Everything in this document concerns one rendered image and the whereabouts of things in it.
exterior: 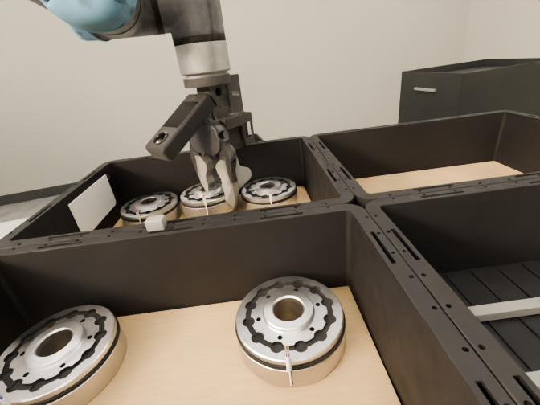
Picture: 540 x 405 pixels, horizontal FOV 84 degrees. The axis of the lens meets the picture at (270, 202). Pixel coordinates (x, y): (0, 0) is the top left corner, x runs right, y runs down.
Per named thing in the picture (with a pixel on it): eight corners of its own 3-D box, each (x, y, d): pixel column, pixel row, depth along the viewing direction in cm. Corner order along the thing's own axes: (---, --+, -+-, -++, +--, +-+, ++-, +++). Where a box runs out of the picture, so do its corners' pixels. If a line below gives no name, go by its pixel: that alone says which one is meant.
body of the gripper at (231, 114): (257, 146, 52) (247, 71, 46) (220, 161, 46) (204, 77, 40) (227, 142, 56) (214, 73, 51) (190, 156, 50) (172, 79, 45)
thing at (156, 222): (147, 232, 31) (144, 222, 30) (151, 225, 32) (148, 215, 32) (164, 230, 31) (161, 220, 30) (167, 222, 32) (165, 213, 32)
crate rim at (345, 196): (-5, 268, 32) (-16, 250, 31) (109, 172, 59) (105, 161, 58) (358, 220, 33) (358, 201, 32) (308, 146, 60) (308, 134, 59)
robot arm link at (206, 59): (196, 42, 38) (161, 48, 43) (203, 79, 40) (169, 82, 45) (237, 39, 43) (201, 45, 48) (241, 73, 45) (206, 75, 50)
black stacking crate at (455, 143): (357, 285, 37) (360, 205, 32) (312, 190, 64) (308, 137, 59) (666, 243, 38) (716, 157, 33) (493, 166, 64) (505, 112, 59)
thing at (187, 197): (176, 210, 50) (175, 206, 50) (186, 187, 59) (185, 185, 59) (235, 200, 50) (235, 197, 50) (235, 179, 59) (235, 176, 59)
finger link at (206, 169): (234, 192, 58) (232, 148, 53) (211, 205, 54) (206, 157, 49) (222, 186, 60) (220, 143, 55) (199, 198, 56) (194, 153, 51)
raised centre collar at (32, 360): (11, 372, 26) (7, 367, 25) (51, 325, 30) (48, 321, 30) (64, 370, 25) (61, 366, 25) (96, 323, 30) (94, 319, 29)
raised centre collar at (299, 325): (260, 335, 26) (259, 330, 26) (264, 295, 31) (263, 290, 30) (317, 333, 26) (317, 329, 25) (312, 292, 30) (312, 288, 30)
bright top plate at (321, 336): (227, 367, 24) (227, 362, 24) (243, 282, 33) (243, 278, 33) (353, 364, 23) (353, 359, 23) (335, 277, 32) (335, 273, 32)
